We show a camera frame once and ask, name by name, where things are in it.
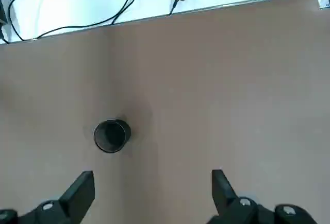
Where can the black mesh pen holder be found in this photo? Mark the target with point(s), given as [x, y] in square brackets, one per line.
[111, 139]

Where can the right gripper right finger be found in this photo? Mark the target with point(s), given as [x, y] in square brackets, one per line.
[224, 195]

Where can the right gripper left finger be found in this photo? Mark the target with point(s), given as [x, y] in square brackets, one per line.
[77, 195]

